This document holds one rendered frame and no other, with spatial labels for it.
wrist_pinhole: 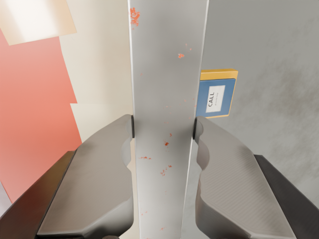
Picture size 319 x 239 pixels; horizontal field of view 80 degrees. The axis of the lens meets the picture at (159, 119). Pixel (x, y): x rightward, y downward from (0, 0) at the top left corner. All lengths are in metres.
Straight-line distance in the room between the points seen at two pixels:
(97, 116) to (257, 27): 1.67
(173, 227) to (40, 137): 0.14
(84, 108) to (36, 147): 0.06
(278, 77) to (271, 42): 0.34
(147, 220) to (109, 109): 0.10
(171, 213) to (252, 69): 1.72
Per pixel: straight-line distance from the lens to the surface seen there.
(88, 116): 0.16
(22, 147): 0.21
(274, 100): 2.16
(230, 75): 0.53
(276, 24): 1.88
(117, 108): 0.15
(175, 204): 0.17
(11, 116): 0.20
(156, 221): 0.18
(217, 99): 0.51
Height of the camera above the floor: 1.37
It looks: 58 degrees down
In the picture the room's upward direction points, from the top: 151 degrees clockwise
